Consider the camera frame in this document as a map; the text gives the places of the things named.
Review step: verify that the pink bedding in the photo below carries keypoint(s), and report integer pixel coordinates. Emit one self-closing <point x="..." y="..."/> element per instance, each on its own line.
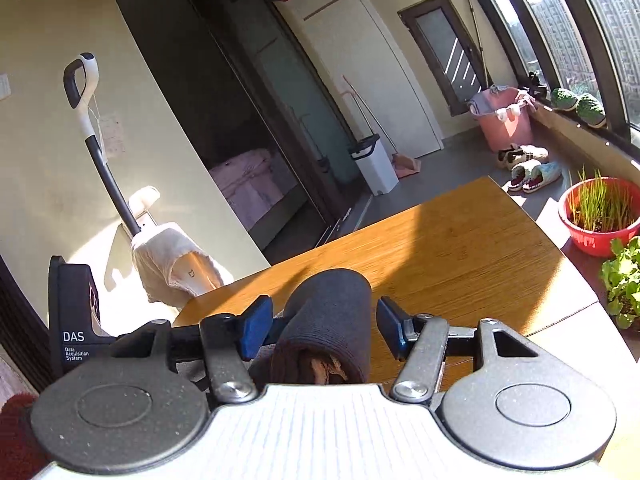
<point x="245" y="180"/>

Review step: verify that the dark framed glass door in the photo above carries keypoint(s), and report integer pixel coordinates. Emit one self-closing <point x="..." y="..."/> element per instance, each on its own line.
<point x="445" y="50"/>

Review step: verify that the green shoe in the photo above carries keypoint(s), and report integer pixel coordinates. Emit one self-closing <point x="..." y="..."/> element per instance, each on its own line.
<point x="591" y="110"/>
<point x="565" y="99"/>

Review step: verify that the dark grey garment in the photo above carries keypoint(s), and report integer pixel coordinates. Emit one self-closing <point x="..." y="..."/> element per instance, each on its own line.
<point x="325" y="320"/>

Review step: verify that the leaning poles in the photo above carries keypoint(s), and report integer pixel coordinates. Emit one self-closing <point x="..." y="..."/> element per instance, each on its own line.
<point x="474" y="25"/>

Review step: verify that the black shoes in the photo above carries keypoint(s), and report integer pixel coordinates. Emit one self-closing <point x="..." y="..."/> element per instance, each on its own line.
<point x="537" y="85"/>

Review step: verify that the pink plastic bucket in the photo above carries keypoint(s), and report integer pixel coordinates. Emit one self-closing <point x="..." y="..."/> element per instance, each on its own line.
<point x="510" y="130"/>

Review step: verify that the white wall mount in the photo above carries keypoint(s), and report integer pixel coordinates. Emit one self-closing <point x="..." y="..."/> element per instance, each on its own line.
<point x="145" y="197"/>

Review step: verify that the beige slipper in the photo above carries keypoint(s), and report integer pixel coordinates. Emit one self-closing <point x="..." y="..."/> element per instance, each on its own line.
<point x="507" y="156"/>
<point x="532" y="154"/>

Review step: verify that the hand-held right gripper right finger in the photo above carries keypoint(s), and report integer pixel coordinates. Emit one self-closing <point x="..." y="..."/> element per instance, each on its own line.
<point x="390" y="325"/>

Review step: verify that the white wall switch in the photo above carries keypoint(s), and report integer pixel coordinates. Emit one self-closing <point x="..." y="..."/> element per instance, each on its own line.
<point x="4" y="87"/>

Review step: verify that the cream cloth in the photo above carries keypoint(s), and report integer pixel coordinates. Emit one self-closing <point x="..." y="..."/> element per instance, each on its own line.
<point x="155" y="255"/>

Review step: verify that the red pot with grass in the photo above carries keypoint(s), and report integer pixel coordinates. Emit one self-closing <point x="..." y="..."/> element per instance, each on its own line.
<point x="595" y="240"/>

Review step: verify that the upright vacuum cleaner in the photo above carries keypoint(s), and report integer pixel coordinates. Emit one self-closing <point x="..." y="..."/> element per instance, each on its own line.
<point x="85" y="120"/>

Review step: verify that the sliding glass door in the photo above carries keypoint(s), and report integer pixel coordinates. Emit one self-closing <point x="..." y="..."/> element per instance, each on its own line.
<point x="280" y="75"/>

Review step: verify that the green leafy plant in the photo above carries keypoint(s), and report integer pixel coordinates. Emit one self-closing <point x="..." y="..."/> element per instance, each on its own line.
<point x="622" y="280"/>

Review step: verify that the person's left forearm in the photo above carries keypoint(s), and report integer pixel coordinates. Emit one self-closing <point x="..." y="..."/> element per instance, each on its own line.
<point x="17" y="435"/>

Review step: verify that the white door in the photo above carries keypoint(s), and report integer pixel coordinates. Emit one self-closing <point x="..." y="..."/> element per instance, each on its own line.
<point x="390" y="70"/>

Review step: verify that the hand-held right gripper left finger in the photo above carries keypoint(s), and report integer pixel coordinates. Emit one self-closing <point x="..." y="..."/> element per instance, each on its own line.
<point x="257" y="325"/>

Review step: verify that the white trash bin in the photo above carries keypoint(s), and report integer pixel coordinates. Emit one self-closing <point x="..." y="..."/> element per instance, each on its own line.
<point x="377" y="170"/>

